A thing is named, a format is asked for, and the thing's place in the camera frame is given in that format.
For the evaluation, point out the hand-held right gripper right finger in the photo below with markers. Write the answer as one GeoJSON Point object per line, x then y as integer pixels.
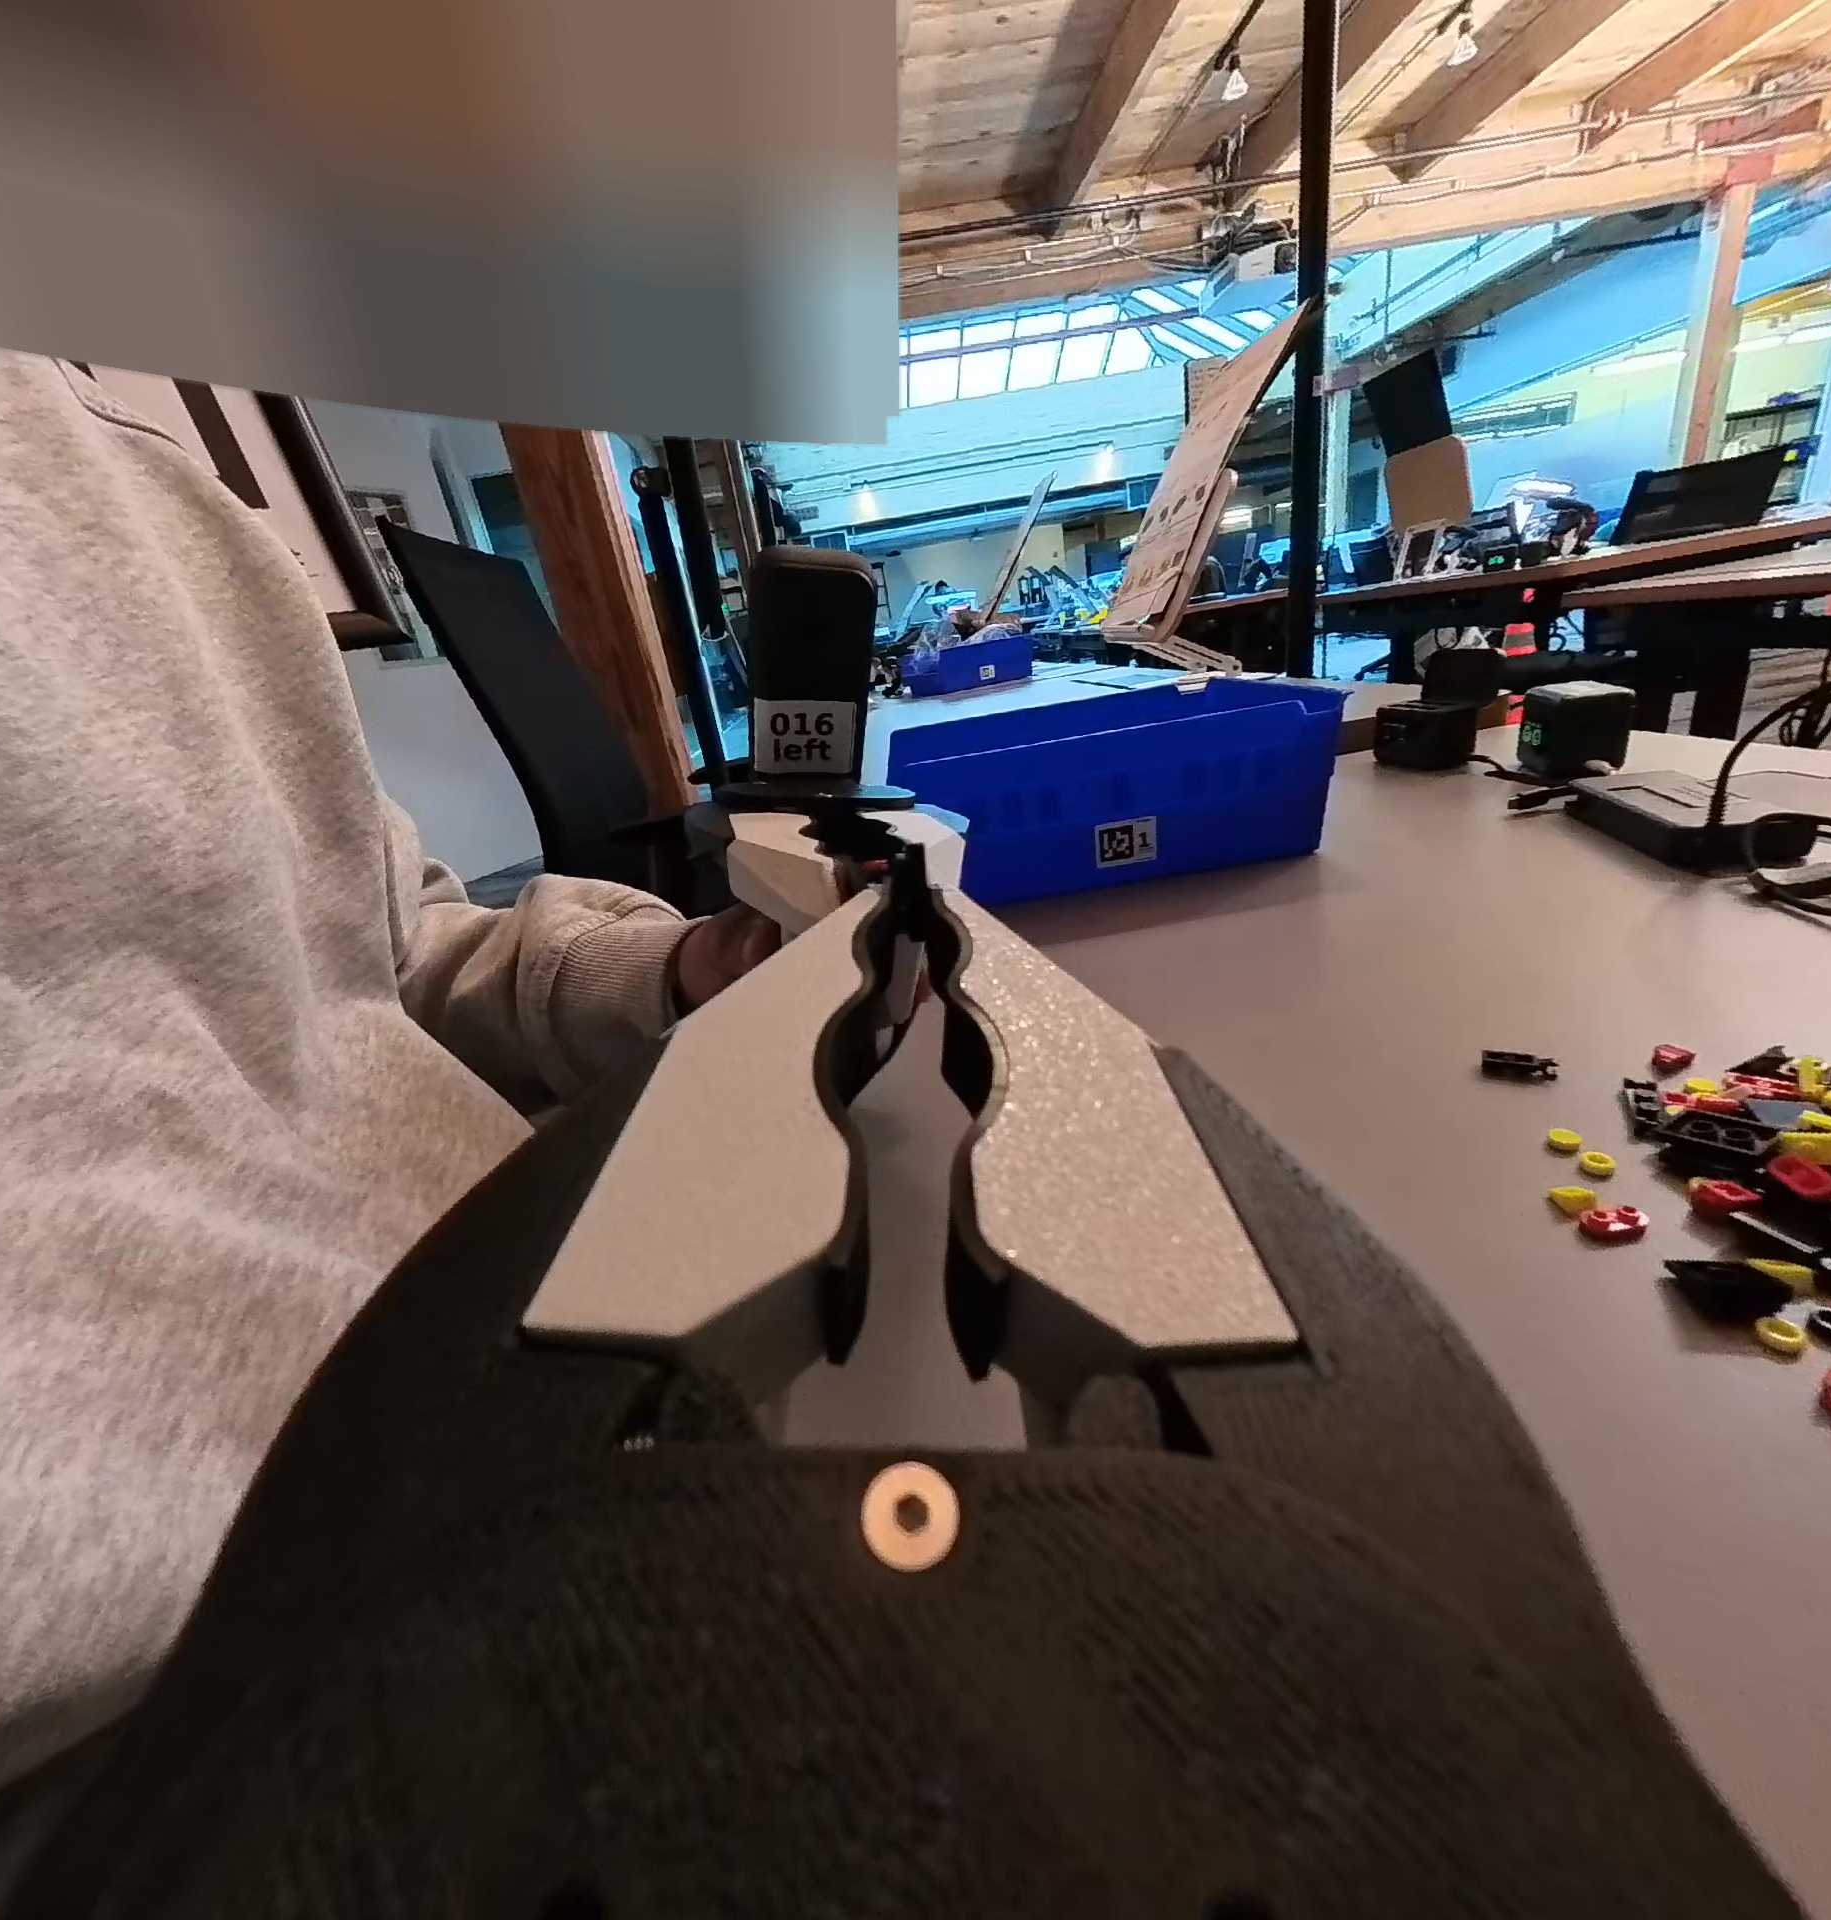
{"type": "Point", "coordinates": [1110, 1185]}

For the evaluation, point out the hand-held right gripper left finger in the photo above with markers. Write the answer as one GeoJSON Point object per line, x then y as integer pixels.
{"type": "Point", "coordinates": [707, 1185]}

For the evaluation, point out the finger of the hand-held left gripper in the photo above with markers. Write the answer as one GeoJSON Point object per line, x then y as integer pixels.
{"type": "Point", "coordinates": [938, 842]}
{"type": "Point", "coordinates": [779, 871]}

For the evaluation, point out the pile of lego pieces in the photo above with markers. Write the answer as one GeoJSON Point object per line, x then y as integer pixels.
{"type": "Point", "coordinates": [1770, 1154]}

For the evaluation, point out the person's left forearm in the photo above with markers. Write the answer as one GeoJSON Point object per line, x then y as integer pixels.
{"type": "Point", "coordinates": [557, 961]}

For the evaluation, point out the black clip lego piece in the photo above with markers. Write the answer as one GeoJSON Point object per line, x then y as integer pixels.
{"type": "Point", "coordinates": [1520, 1065]}

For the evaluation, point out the yellow wedge lego piece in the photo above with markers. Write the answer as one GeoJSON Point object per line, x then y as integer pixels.
{"type": "Point", "coordinates": [1572, 1197]}

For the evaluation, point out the person's left hand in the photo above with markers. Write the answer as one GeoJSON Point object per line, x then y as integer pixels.
{"type": "Point", "coordinates": [721, 952]}

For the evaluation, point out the small blue plastic bin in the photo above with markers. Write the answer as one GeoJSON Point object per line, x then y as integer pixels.
{"type": "Point", "coordinates": [976, 663]}

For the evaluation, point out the large blue plastic bin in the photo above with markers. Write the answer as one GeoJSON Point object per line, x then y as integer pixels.
{"type": "Point", "coordinates": [1156, 780]}

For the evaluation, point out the black office chair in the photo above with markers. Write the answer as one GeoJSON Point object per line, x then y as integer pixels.
{"type": "Point", "coordinates": [525, 691]}

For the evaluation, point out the cardboard sheets on stand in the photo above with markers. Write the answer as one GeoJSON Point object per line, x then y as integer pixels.
{"type": "Point", "coordinates": [1200, 495]}

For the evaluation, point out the black battery charger case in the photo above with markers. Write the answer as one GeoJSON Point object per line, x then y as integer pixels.
{"type": "Point", "coordinates": [1576, 731]}
{"type": "Point", "coordinates": [1434, 720]}

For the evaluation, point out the dark framed board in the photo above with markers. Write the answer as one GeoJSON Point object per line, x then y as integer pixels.
{"type": "Point", "coordinates": [315, 525]}

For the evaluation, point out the black vertical pole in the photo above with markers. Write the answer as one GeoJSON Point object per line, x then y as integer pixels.
{"type": "Point", "coordinates": [1314, 330]}

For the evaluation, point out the person's grey sweatshirt torso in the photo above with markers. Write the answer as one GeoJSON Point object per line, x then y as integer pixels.
{"type": "Point", "coordinates": [135, 930]}

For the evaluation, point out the long wooden desk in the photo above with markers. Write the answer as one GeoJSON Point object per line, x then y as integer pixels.
{"type": "Point", "coordinates": [1680, 562]}

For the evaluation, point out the black laptop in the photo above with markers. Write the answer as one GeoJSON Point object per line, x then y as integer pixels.
{"type": "Point", "coordinates": [1704, 495]}

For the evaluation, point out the wooden post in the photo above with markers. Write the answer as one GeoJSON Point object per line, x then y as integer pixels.
{"type": "Point", "coordinates": [601, 600]}

